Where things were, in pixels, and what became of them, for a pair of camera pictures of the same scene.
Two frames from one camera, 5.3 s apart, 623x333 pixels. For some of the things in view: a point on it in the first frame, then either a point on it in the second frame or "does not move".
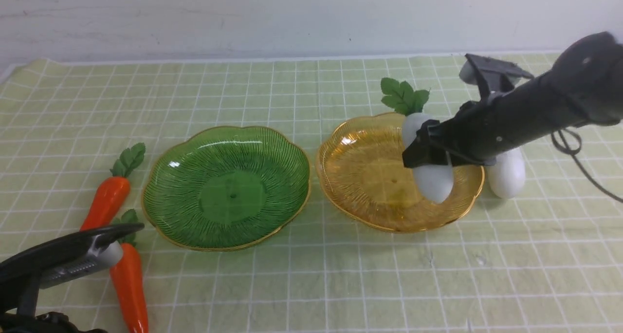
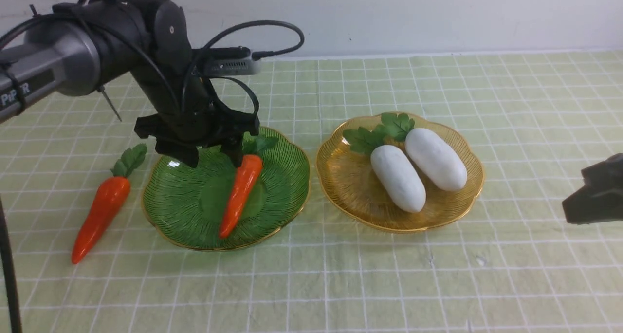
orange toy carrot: (113, 193) does not move
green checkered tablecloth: (549, 261) does not move
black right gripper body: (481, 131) to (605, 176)
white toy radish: (435, 184) to (392, 169)
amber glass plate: (360, 173) does not move
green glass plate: (232, 188) does not move
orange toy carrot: (128, 276) to (245, 181)
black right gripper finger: (431, 146) to (582, 208)
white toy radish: (507, 176) to (433, 157)
